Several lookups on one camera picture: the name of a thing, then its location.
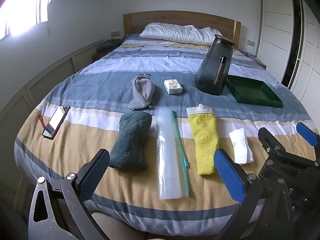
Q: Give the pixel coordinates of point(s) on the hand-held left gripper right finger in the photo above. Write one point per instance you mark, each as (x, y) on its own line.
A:
(228, 177)

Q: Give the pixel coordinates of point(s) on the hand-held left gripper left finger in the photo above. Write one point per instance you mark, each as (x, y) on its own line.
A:
(93, 177)

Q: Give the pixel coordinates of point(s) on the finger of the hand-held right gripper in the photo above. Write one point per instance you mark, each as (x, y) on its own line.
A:
(307, 133)
(271, 145)

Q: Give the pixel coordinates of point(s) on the white paper tissue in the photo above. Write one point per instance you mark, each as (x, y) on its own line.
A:
(240, 145)

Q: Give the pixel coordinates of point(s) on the yellow towel with white hem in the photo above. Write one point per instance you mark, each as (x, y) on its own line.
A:
(203, 140)

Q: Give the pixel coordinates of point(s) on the dark teal towel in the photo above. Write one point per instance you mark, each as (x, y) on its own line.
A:
(131, 140)

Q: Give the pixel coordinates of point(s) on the dark green tray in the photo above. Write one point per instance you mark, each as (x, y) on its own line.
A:
(255, 92)

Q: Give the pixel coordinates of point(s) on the clear zip bag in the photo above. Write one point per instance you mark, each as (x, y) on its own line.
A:
(168, 155)

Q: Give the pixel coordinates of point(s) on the grey fabric pouch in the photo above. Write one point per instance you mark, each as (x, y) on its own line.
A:
(142, 92)

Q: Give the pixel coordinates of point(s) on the small white box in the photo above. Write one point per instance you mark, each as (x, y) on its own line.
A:
(172, 87)

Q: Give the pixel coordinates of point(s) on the striped bed blanket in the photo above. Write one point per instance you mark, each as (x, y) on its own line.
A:
(100, 80)

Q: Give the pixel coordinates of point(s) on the dark glass pitcher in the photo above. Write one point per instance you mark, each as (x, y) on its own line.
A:
(212, 62)

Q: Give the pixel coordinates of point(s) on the white low cabinet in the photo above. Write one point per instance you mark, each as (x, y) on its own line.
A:
(37, 80)

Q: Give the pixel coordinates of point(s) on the white wardrobe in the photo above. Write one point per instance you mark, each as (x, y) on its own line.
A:
(277, 17)

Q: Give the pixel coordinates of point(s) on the dark cloth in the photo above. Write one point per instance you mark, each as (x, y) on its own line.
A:
(111, 44)

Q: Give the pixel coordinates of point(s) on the white pillow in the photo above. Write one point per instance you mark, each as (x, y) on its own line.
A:
(175, 33)

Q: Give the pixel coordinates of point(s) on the wooden headboard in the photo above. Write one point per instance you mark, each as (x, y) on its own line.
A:
(175, 17)

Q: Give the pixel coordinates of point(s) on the window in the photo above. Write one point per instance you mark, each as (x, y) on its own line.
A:
(22, 10)

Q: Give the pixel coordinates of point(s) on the beige wall socket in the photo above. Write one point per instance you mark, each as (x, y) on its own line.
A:
(115, 33)
(250, 42)

